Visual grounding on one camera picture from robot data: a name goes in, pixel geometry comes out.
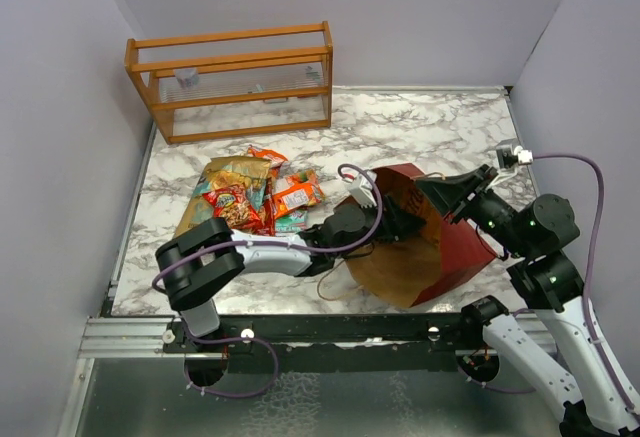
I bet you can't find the gold teal chips bag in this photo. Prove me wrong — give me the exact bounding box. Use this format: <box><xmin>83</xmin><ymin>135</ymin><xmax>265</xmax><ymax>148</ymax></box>
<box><xmin>174</xmin><ymin>156</ymin><xmax>270</xmax><ymax>237</ymax></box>

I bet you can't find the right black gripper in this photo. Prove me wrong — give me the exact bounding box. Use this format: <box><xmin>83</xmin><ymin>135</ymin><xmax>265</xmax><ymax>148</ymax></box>
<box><xmin>414</xmin><ymin>162</ymin><xmax>531</xmax><ymax>256</ymax></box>

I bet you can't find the red white chips bag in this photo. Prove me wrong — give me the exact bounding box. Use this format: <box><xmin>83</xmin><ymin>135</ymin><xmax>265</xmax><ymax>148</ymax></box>
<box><xmin>257</xmin><ymin>178</ymin><xmax>275</xmax><ymax>236</ymax></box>

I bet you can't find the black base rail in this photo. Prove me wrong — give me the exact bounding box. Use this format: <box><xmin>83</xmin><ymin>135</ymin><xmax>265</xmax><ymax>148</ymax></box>
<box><xmin>163</xmin><ymin>313</ymin><xmax>500</xmax><ymax>381</ymax></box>

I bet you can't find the orange white snack packet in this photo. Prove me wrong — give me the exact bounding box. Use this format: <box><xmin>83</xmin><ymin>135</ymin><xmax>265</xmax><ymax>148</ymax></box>
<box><xmin>247</xmin><ymin>145</ymin><xmax>288</xmax><ymax>178</ymax></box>

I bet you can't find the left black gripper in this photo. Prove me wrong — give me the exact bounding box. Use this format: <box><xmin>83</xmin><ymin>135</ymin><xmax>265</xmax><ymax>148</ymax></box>
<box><xmin>333</xmin><ymin>195</ymin><xmax>424</xmax><ymax>261</ymax></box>

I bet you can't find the red brown paper bag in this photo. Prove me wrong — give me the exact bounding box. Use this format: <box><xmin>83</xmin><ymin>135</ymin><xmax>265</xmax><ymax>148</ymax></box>
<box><xmin>316</xmin><ymin>164</ymin><xmax>497</xmax><ymax>309</ymax></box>

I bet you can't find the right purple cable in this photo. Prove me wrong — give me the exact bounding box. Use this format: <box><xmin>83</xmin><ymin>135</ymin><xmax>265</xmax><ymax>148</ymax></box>
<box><xmin>457</xmin><ymin>152</ymin><xmax>640</xmax><ymax>416</ymax></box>

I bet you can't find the small patterned cup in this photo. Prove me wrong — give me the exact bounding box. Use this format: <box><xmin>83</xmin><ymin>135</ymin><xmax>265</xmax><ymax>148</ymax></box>
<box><xmin>174</xmin><ymin>67</ymin><xmax>200</xmax><ymax>89</ymax></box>

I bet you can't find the red pretzel snack bag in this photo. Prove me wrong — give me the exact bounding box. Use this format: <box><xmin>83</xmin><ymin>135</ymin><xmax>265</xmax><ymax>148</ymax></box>
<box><xmin>202</xmin><ymin>184</ymin><xmax>263</xmax><ymax>231</ymax></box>

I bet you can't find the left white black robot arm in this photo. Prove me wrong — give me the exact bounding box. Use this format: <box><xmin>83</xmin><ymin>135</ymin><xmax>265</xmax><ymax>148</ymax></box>
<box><xmin>152</xmin><ymin>195</ymin><xmax>426</xmax><ymax>352</ymax></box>

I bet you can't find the orange wooden rack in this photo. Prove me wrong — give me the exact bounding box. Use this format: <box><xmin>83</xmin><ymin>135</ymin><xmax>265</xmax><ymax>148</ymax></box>
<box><xmin>124</xmin><ymin>21</ymin><xmax>334</xmax><ymax>145</ymax></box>

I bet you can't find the orange silver snack packet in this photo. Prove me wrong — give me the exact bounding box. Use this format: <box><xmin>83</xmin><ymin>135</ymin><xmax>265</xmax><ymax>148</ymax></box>
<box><xmin>272</xmin><ymin>169</ymin><xmax>325</xmax><ymax>219</ymax></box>

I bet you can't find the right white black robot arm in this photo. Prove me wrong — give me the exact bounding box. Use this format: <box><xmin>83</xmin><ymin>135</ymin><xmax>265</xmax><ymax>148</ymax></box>
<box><xmin>415</xmin><ymin>165</ymin><xmax>639</xmax><ymax>436</ymax></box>

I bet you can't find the teal Fox's candy bag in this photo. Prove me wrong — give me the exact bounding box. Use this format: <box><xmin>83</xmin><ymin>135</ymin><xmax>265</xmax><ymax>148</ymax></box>
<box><xmin>274</xmin><ymin>209</ymin><xmax>308</xmax><ymax>235</ymax></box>

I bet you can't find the yellow Werther's candy bag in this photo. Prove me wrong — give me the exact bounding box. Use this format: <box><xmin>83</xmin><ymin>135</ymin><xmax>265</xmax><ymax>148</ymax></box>
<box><xmin>400</xmin><ymin>183</ymin><xmax>442</xmax><ymax>246</ymax></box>

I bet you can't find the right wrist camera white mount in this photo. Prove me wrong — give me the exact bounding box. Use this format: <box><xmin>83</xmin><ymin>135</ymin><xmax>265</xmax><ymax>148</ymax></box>
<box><xmin>489</xmin><ymin>139</ymin><xmax>534</xmax><ymax>188</ymax></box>

